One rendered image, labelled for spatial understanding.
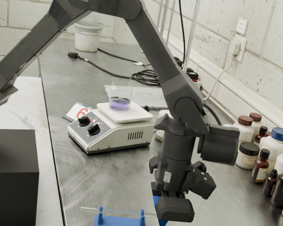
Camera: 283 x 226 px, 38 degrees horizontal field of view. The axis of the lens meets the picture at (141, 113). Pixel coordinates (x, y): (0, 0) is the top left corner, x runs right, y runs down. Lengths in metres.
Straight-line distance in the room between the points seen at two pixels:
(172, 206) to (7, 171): 0.29
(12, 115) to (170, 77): 0.66
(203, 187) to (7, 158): 0.36
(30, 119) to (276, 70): 0.76
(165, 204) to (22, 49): 0.36
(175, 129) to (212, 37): 1.09
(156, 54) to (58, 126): 0.57
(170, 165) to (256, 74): 0.78
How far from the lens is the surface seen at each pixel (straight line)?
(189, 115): 0.69
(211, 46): 1.77
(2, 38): 3.46
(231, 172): 1.11
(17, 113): 1.27
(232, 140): 0.72
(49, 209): 0.85
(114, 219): 0.83
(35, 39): 0.73
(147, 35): 0.68
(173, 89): 0.69
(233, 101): 1.48
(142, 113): 1.12
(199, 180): 0.76
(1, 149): 0.84
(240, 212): 0.96
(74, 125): 1.12
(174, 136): 0.71
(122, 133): 1.07
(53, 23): 0.72
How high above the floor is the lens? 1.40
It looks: 21 degrees down
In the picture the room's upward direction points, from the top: 10 degrees clockwise
